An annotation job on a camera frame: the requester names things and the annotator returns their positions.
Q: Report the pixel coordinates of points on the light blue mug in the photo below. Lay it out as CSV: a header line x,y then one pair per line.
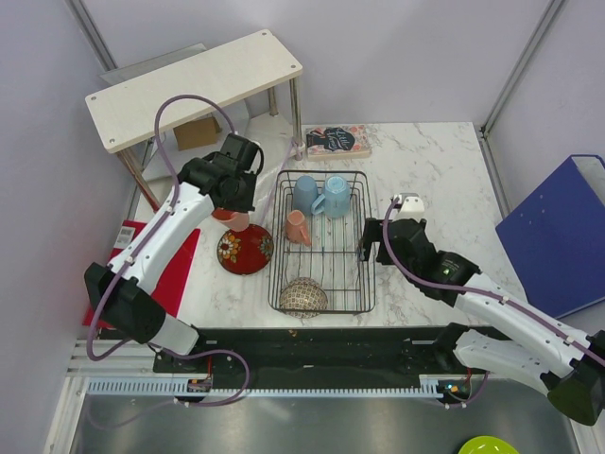
x,y
334,199

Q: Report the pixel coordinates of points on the white wooden shelf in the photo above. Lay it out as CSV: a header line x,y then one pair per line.
x,y
124,114

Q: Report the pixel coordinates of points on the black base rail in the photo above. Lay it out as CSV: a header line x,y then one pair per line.
x,y
316,356

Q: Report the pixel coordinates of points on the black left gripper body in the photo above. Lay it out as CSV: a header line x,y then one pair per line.
x,y
243,200

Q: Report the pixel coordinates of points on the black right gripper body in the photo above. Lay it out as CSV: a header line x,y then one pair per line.
x,y
383,255

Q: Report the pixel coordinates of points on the blue binder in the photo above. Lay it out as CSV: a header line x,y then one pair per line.
x,y
554,238

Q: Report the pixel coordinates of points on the cardboard box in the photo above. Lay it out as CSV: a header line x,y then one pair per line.
x,y
198,133

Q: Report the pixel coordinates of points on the green plate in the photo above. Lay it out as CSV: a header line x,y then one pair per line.
x,y
487,445

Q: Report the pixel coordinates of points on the patterned ceramic bowl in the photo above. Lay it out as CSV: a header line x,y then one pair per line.
x,y
303,298

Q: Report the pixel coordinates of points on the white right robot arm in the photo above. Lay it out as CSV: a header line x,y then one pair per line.
x,y
563,363

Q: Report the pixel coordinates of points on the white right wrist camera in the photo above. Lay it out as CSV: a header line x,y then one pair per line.
x,y
408,205

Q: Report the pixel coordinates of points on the floral cover book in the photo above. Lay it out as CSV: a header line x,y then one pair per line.
x,y
328,143

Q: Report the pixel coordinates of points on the pink mug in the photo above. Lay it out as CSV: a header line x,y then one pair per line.
x,y
296,228

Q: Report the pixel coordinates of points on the blue tumbler cup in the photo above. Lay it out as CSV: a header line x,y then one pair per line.
x,y
305,192

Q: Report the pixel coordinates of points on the black wire dish rack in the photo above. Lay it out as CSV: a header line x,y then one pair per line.
x,y
333,259

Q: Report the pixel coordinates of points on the pink tumbler cup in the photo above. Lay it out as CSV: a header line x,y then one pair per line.
x,y
235,221

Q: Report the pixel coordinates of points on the white slotted cable duct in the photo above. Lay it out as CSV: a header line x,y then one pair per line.
x,y
186,387

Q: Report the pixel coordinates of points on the red floral plate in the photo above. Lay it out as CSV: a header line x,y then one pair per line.
x,y
246,252

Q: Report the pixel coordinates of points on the red folder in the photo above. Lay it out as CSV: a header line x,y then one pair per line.
x,y
159,264

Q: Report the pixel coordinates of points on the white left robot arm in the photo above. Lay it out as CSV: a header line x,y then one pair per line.
x,y
120,292

